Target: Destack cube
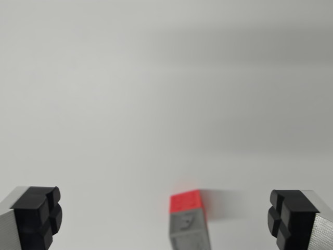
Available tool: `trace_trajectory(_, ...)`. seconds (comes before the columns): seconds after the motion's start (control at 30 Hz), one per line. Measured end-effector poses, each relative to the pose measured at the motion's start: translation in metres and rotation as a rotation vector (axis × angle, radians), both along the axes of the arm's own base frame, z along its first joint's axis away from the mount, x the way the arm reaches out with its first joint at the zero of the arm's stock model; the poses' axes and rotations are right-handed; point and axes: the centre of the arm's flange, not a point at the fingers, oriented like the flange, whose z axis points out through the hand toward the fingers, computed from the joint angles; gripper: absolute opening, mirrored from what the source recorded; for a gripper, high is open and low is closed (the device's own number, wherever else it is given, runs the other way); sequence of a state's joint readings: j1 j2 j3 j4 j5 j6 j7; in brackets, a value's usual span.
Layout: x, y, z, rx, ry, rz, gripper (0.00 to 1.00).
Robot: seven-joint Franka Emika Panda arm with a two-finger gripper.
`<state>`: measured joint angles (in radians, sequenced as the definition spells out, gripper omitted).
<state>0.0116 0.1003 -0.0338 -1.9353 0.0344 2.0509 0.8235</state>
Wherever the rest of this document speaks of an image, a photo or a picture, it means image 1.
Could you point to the red embossed cube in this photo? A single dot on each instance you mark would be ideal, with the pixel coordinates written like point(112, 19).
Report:
point(185, 201)

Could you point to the grey embossed number cube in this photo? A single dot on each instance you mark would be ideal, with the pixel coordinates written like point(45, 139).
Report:
point(188, 229)

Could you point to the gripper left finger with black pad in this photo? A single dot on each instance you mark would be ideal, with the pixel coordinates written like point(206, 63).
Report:
point(28, 221)

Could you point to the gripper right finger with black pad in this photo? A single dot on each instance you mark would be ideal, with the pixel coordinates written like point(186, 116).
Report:
point(296, 221)

